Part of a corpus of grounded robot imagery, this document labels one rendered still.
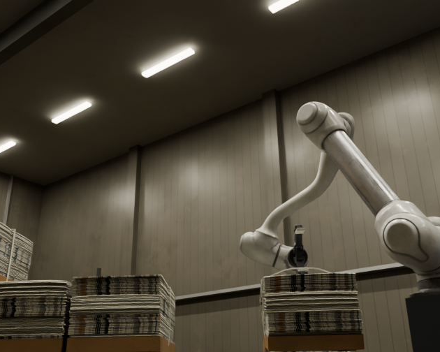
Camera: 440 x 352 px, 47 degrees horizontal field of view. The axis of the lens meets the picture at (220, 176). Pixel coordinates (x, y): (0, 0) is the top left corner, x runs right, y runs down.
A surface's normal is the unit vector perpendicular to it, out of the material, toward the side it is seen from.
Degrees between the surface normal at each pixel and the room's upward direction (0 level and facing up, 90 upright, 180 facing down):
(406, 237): 95
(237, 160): 90
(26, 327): 90
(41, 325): 90
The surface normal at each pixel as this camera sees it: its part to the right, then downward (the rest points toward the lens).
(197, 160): -0.62, -0.30
